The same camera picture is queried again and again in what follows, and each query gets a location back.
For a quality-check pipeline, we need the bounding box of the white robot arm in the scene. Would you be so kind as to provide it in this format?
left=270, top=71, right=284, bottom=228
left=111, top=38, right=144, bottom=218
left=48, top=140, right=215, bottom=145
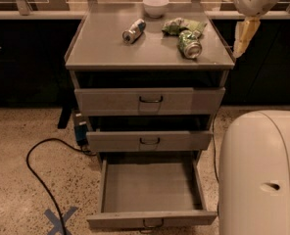
left=218, top=0, right=290, bottom=235

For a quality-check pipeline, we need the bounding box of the grey bottom drawer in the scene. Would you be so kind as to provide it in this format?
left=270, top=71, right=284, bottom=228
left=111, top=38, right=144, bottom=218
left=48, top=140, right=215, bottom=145
left=86, top=157, right=217, bottom=229

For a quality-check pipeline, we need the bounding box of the blue white soda can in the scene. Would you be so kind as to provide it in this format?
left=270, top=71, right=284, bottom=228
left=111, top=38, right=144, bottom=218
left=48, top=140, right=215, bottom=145
left=122, top=19, right=146, bottom=44

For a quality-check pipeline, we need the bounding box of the green soda can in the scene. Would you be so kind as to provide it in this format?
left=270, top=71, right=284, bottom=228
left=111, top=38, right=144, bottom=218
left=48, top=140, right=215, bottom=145
left=177, top=30, right=202, bottom=59

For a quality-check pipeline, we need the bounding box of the grey drawer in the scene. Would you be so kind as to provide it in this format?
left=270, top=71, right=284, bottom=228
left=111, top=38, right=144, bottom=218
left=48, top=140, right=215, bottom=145
left=86, top=130, right=212, bottom=152
left=86, top=157, right=217, bottom=229
left=74, top=87, right=225, bottom=117

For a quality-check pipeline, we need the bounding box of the blue tape cross mark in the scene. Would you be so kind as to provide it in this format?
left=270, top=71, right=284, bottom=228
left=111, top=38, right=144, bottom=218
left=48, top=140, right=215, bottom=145
left=44, top=207, right=78, bottom=235

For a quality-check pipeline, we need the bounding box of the grey middle drawer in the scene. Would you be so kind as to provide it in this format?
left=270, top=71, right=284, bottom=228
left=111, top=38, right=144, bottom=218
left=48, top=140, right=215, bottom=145
left=86, top=130, right=212, bottom=152

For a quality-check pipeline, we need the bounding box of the black cable floor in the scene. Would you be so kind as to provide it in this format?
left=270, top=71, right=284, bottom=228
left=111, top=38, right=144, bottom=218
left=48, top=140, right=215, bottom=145
left=25, top=137, right=97, bottom=235
left=211, top=115, right=220, bottom=184

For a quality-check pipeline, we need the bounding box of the grey top drawer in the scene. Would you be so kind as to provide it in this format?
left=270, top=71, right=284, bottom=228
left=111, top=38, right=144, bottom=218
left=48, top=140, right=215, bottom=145
left=74, top=87, right=225, bottom=117

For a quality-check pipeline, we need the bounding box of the black cable left floor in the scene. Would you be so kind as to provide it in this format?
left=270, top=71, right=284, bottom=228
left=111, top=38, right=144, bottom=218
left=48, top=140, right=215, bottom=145
left=25, top=137, right=97, bottom=235

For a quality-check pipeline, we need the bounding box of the white ceramic bowl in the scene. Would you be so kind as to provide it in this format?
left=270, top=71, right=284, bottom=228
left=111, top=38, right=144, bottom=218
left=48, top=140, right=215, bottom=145
left=142, top=0, right=169, bottom=18

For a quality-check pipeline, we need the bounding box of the grey drawer cabinet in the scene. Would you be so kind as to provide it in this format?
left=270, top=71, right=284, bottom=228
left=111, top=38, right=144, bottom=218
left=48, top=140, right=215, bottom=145
left=64, top=2, right=236, bottom=165

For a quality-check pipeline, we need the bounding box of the black cable right floor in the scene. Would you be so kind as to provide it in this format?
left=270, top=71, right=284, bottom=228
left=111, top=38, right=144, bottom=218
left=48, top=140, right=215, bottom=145
left=211, top=115, right=220, bottom=184

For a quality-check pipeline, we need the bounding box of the green crumpled chip bag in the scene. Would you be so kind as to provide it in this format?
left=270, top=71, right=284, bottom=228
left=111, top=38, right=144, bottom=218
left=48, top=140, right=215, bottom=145
left=162, top=18, right=207, bottom=37

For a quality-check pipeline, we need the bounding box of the blue power box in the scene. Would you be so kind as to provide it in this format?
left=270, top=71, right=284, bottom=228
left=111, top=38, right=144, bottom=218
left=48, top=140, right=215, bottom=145
left=73, top=114, right=88, bottom=146

